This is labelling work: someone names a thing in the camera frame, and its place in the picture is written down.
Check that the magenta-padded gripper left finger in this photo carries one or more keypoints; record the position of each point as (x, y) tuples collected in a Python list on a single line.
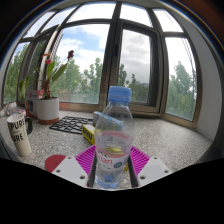
[(70, 170)]

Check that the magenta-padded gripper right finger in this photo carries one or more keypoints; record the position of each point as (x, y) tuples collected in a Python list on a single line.
[(151, 170)]

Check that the clear blue-capped water bottle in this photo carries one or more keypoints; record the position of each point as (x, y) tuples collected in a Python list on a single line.
[(113, 133)]

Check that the flat round red coaster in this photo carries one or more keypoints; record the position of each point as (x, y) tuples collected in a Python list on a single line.
[(53, 162)]

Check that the yellow oblong box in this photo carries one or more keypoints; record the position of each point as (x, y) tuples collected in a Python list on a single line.
[(88, 133)]

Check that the black openwork trivet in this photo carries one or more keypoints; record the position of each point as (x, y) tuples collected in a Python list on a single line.
[(70, 125)]

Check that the light blue tissue pack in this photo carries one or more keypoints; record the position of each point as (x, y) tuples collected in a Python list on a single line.
[(96, 117)]

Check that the white cup with black letters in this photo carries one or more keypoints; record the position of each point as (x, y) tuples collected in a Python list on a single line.
[(19, 135)]

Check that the red-flowered plant in white pot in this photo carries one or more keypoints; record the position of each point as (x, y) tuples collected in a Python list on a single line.
[(48, 108)]

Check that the colourful booklet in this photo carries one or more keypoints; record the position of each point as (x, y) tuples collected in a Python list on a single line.
[(19, 111)]

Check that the small green leafy plant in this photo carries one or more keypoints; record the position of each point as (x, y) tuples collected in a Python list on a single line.
[(22, 88)]

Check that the bronze framed bay window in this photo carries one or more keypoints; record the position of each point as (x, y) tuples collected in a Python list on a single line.
[(113, 50)]

